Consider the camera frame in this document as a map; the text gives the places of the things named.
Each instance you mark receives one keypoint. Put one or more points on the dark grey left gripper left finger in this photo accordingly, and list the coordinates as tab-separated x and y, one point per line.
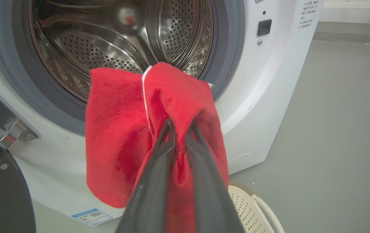
151	191

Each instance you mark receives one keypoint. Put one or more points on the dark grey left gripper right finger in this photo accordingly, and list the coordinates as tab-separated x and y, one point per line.
210	194

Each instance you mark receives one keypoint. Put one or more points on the red cloth garment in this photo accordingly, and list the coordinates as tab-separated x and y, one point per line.
120	136

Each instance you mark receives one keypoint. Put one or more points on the cream perforated laundry basket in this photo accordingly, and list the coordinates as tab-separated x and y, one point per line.
251	210

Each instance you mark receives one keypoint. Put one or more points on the white front-load washing machine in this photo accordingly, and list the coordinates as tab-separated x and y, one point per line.
262	97

